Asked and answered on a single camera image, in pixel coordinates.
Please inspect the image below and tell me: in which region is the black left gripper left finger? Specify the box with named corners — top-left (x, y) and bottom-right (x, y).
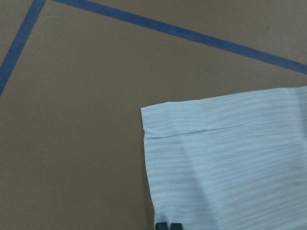
top-left (155, 222), bottom-right (167, 230)

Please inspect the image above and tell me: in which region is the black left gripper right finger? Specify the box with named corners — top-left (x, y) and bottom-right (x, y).
top-left (171, 223), bottom-right (183, 230)

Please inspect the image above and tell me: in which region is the light blue button-up shirt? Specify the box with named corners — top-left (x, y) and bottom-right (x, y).
top-left (141, 87), bottom-right (307, 230)

